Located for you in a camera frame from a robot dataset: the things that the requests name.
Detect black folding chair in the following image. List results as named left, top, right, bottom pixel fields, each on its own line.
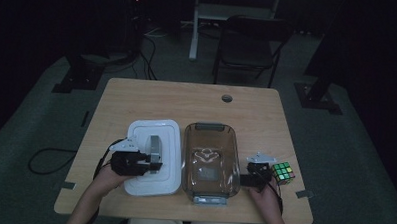
left=211, top=13, right=295, bottom=90

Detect black floor cables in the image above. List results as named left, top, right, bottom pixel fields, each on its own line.
left=138, top=32, right=161, bottom=82

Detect small black strip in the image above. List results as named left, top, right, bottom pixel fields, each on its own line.
left=80, top=110, right=90, bottom=128

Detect white desk frame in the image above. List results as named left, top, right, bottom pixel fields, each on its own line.
left=187, top=0, right=282, bottom=65

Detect person's left hand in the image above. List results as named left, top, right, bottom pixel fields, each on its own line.
left=94, top=162, right=137, bottom=193

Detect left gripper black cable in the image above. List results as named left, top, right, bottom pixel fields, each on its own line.
left=82, top=137, right=125, bottom=224

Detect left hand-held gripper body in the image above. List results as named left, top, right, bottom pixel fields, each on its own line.
left=107, top=135, right=152, bottom=177

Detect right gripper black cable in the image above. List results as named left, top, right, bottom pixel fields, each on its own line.
left=254, top=167, right=286, bottom=217

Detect person's right hand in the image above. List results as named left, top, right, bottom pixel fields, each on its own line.
left=248, top=183, right=284, bottom=215

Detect dark computer tower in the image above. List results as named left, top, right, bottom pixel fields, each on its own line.
left=120, top=0, right=147, bottom=58

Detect white box lid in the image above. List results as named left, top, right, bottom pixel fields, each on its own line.
left=123, top=117, right=184, bottom=198

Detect black stand base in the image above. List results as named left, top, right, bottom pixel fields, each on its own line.
left=292, top=69, right=345, bottom=116
left=51, top=51, right=107, bottom=96

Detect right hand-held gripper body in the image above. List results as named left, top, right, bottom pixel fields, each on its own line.
left=245, top=151, right=278, bottom=193

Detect black floor cable loop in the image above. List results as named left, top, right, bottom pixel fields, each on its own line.
left=27, top=146, right=79, bottom=177

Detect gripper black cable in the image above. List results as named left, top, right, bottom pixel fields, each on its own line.
left=254, top=167, right=286, bottom=217
left=82, top=137, right=125, bottom=224

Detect clear grey storage box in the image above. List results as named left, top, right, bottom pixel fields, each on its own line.
left=179, top=120, right=243, bottom=207

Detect multicoloured puzzle cube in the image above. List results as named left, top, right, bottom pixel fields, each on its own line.
left=270, top=161, right=297, bottom=186

